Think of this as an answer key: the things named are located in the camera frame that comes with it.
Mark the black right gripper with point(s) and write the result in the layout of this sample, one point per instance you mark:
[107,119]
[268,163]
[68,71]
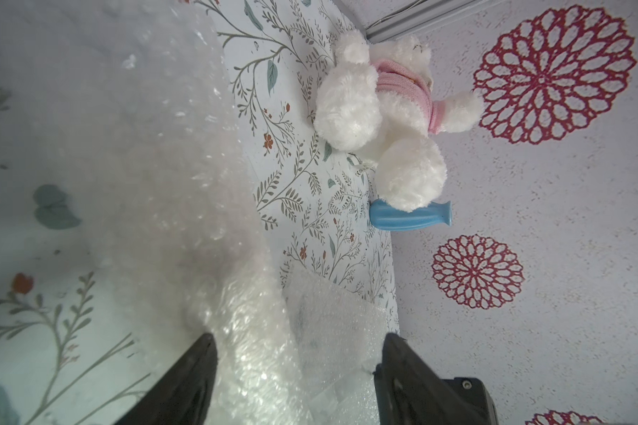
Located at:
[475,394]

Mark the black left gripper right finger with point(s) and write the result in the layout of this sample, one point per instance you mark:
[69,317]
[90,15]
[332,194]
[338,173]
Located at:
[409,392]

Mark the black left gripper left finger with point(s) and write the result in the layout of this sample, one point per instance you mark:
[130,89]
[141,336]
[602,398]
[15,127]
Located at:
[183,394]

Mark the blue vase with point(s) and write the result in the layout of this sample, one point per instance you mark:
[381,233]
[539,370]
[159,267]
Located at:
[385,217]

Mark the bubble wrap around vase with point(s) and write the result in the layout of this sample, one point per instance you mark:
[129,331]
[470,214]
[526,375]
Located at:
[340,338]

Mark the white plush dog pink shirt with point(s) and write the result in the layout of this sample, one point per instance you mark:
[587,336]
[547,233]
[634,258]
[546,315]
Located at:
[377,104]

